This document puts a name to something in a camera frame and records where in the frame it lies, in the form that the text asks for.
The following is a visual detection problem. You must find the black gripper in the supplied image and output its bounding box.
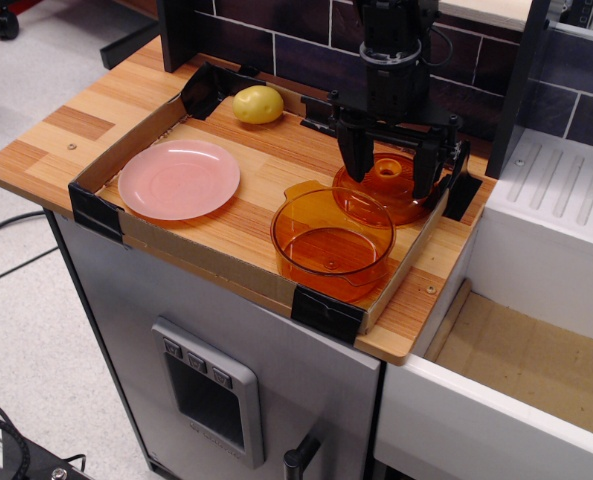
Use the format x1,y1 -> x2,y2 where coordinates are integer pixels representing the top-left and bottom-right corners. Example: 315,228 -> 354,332
328,42 -> 461,199

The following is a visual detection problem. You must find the orange transparent pot lid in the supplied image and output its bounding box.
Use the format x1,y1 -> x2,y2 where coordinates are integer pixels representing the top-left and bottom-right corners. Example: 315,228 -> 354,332
333,150 -> 436,226

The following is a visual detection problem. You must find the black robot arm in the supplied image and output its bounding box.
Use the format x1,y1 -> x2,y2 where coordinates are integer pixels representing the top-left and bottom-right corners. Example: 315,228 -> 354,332
328,1 -> 462,199

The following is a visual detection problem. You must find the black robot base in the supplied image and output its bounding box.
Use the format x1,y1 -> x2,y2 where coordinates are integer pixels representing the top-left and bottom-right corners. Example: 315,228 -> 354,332
0,408 -> 90,480

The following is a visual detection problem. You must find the orange transparent pot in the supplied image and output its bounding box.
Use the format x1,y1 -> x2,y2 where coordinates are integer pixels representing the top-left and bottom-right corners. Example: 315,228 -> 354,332
270,181 -> 396,302

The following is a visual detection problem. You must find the yellow toy potato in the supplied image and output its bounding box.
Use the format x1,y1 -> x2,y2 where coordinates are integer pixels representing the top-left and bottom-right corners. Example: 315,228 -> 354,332
232,85 -> 284,125

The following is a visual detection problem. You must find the pink plastic plate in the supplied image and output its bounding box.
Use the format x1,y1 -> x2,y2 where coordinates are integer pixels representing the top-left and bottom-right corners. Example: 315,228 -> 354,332
118,140 -> 241,221

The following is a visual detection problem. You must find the cardboard fence with black tape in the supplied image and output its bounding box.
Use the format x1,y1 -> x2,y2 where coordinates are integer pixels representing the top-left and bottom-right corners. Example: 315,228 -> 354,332
69,63 -> 492,342

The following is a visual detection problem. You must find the white toy sink unit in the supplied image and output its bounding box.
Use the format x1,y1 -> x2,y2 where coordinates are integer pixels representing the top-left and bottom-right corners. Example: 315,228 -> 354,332
374,130 -> 593,479

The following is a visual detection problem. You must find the grey toy dishwasher cabinet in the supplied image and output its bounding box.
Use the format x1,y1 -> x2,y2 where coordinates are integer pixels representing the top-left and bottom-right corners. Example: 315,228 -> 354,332
48,214 -> 382,479

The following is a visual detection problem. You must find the black caster wheel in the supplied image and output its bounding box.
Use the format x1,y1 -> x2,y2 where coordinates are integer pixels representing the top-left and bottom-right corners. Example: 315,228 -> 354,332
0,0 -> 20,40

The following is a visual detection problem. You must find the black metal frame bar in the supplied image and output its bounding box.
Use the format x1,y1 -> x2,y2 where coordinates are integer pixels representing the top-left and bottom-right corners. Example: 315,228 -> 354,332
100,22 -> 159,70

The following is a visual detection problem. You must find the black floor cable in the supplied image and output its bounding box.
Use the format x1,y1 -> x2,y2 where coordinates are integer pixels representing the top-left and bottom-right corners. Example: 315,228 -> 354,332
0,210 -> 60,286

